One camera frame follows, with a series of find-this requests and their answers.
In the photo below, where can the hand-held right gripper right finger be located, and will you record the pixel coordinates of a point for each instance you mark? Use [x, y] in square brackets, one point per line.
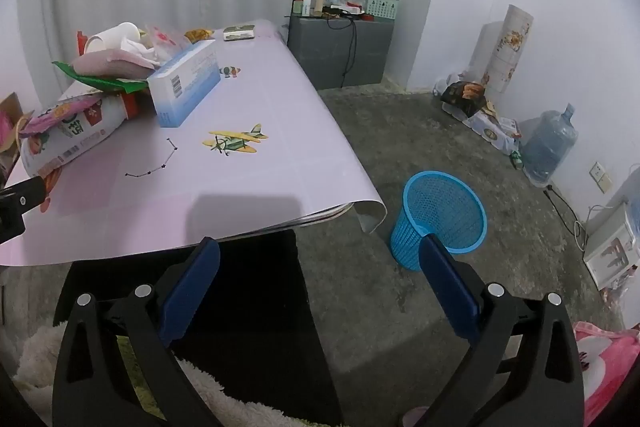
[450, 287]

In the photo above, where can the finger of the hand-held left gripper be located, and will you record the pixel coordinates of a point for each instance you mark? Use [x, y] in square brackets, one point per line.
[20, 199]

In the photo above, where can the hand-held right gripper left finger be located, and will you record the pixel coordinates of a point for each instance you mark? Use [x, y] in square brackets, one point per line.
[190, 287]

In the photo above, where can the orange striped snack packet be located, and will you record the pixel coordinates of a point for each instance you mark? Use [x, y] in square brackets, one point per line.
[51, 187]

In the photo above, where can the pink packet blue print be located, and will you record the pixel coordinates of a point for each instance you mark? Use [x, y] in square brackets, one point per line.
[42, 123]

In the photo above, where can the white snack canister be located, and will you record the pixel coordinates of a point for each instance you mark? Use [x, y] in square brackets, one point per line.
[75, 132]

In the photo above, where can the green snack packet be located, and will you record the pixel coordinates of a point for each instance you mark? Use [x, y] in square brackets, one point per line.
[100, 83]

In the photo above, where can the red foil packet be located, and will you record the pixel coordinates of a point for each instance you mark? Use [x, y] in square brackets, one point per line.
[134, 104]

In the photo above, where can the soft pink packet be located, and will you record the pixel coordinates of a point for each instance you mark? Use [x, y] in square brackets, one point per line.
[110, 62]

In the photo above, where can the white paper cup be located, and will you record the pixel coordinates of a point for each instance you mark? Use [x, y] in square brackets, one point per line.
[112, 36]

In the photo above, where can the white tissue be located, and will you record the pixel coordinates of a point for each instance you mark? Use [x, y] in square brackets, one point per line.
[145, 52]

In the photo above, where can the blue white tissue box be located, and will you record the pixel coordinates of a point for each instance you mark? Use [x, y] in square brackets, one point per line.
[190, 77]

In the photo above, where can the clear bag pink print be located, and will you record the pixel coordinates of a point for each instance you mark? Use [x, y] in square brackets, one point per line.
[165, 38]

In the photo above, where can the brown cardboard box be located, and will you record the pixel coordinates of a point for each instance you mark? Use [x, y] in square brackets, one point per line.
[10, 104]

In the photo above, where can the green plush toy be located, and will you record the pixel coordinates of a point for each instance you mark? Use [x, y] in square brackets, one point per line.
[131, 372]

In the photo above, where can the small green carton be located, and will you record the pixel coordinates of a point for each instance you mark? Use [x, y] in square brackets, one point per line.
[516, 160]

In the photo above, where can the white fluffy blanket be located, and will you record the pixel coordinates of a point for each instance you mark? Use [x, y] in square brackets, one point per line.
[35, 352]

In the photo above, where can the white appliance box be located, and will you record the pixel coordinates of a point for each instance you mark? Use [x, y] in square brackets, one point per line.
[610, 242]

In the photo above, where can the blue water jug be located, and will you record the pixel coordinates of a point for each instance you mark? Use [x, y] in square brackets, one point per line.
[547, 147]

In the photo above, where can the pink floral bag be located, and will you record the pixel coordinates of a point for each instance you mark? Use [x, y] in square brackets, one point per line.
[610, 367]

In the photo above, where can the pink printed tablecloth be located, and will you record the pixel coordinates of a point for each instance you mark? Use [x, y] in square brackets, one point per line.
[250, 82]

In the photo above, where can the orange brown snack packet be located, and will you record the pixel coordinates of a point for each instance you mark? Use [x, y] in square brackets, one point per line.
[200, 34]

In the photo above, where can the rolled printed sheet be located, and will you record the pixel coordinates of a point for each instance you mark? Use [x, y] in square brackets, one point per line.
[510, 47]

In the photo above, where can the small beige box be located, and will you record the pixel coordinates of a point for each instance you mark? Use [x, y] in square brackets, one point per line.
[239, 32]

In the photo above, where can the grey cabinet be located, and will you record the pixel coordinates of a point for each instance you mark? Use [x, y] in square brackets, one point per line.
[325, 52]

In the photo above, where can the green plastic basket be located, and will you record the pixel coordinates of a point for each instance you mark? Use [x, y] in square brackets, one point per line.
[382, 8]

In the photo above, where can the white power strip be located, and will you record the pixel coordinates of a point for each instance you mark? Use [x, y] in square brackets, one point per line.
[345, 9]

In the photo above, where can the light green cup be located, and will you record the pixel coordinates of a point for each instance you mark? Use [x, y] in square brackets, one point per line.
[300, 8]

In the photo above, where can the wall socket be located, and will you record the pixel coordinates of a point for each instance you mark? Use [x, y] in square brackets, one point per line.
[601, 177]

